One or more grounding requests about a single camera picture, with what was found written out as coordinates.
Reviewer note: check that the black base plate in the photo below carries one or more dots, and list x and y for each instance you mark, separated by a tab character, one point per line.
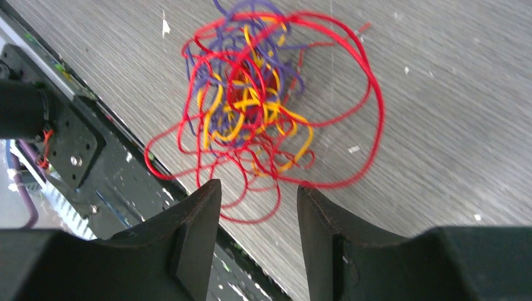
102	174

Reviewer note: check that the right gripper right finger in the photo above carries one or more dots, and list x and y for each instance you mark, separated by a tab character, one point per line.
348	258

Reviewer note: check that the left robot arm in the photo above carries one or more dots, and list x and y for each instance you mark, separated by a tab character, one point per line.
25	109

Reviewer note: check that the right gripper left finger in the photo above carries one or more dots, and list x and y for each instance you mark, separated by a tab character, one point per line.
167	257

